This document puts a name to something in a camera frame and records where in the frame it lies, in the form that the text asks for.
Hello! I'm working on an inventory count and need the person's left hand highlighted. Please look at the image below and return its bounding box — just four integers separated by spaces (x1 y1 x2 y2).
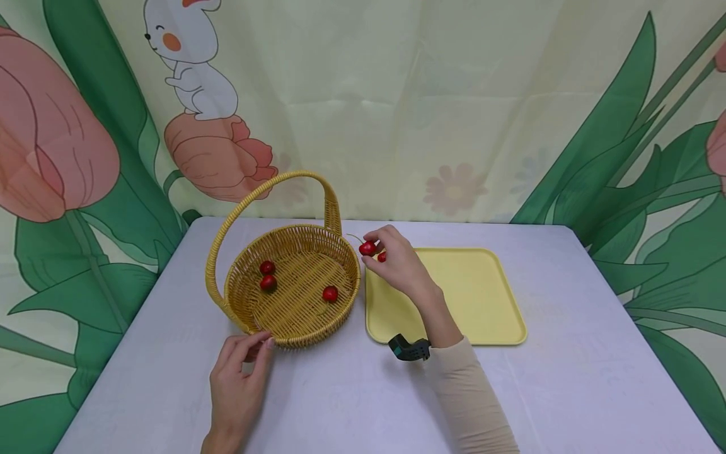
209 331 277 440

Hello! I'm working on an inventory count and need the person's right hand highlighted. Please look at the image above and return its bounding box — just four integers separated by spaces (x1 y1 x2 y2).
362 224 441 302

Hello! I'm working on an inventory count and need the round woven basket with handle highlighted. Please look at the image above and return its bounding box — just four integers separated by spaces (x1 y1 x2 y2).
204 170 362 350

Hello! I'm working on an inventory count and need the person's left forearm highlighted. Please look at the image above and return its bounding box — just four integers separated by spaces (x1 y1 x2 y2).
200 430 246 454

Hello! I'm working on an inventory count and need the person's right forearm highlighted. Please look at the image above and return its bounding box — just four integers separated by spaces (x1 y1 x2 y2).
417 282 521 454

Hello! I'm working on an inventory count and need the black wrist band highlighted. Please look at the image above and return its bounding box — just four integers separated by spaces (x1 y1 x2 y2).
388 334 432 362

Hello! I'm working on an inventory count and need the yellow rectangular tray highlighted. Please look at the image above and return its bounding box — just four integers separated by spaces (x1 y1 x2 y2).
364 247 528 346

